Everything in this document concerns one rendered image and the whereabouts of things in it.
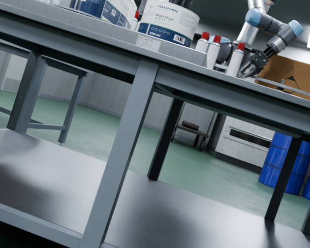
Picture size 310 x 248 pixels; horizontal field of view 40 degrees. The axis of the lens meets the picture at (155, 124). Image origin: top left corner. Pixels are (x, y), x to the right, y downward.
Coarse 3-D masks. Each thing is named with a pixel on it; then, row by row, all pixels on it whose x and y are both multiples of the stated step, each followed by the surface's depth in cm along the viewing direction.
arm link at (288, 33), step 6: (288, 24) 197; (294, 24) 195; (282, 30) 197; (288, 30) 195; (294, 30) 195; (300, 30) 195; (282, 36) 196; (288, 36) 195; (294, 36) 196; (288, 42) 197
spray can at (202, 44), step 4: (204, 32) 204; (204, 36) 204; (208, 36) 205; (200, 40) 203; (204, 40) 203; (200, 44) 203; (204, 44) 203; (196, 48) 204; (200, 48) 203; (204, 48) 204; (204, 52) 204
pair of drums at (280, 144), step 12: (276, 132) 663; (276, 144) 654; (288, 144) 640; (276, 156) 649; (300, 156) 637; (264, 168) 664; (276, 168) 645; (300, 168) 640; (264, 180) 656; (276, 180) 643; (288, 180) 639; (300, 180) 645; (288, 192) 640
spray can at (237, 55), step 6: (240, 42) 202; (240, 48) 201; (234, 54) 201; (240, 54) 200; (234, 60) 201; (240, 60) 201; (228, 66) 203; (234, 66) 201; (228, 72) 202; (234, 72) 201
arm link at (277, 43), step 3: (276, 36) 197; (270, 39) 199; (273, 39) 197; (276, 39) 196; (279, 39) 196; (270, 42) 198; (273, 42) 196; (276, 42) 196; (279, 42) 196; (282, 42) 196; (276, 45) 196; (279, 45) 196; (282, 45) 196; (285, 45) 197; (279, 48) 196; (282, 48) 197; (279, 51) 198
